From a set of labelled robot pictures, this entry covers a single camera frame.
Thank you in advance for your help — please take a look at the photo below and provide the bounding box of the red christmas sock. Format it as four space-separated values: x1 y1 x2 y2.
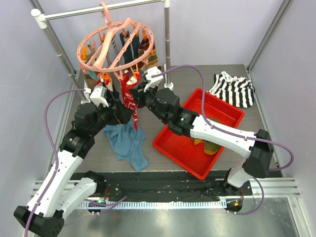
96 73 114 92
120 70 141 130

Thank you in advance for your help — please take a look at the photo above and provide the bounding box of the maroon striped sock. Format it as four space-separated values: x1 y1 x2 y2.
138 39 161 71

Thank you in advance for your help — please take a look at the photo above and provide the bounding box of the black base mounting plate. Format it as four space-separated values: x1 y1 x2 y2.
71 170 252 203

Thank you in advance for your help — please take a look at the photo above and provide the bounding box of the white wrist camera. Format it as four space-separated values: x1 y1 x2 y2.
144 67 164 92
81 86 109 107

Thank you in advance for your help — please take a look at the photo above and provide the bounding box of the white slotted cable duct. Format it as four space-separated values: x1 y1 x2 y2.
79 200 228 210

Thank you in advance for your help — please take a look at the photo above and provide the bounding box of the metal clothes rack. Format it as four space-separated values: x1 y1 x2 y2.
30 0 175 104

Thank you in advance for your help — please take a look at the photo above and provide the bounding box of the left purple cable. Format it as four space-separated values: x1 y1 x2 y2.
23 88 92 235

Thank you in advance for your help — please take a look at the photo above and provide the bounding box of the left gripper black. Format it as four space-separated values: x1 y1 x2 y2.
89 99 133 136

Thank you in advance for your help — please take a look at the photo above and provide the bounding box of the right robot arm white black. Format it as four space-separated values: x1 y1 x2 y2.
130 82 273 195

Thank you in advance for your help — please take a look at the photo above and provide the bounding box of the navy blue sock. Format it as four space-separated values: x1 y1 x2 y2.
119 29 140 64

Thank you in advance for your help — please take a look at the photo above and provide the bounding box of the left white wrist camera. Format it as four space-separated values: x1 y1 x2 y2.
81 86 109 107

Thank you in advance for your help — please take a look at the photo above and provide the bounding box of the pink round clip hanger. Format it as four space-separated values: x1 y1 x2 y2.
76 2 155 76

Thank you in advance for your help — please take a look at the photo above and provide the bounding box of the red plastic tray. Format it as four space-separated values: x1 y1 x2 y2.
153 92 244 180

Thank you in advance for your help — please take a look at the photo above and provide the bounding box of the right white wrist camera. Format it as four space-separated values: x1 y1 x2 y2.
144 67 164 92

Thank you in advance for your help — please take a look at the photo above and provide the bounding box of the olive green orange-toe sock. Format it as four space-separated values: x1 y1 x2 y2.
203 141 221 155

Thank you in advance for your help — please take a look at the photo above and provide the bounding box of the purple cable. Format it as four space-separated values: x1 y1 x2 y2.
152 64 295 215
23 88 92 235

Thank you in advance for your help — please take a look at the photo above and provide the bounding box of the blue cloth garment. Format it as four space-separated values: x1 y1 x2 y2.
103 121 149 172

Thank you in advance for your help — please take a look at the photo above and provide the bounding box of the brown sock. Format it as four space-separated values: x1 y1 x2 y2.
83 71 99 90

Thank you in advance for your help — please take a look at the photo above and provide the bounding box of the black white striped garment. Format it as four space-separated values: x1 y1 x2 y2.
208 71 255 109

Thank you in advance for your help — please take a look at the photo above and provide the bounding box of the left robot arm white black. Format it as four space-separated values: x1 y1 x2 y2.
13 99 133 237

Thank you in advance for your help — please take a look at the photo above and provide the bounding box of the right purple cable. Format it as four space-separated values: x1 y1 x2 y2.
152 64 295 215

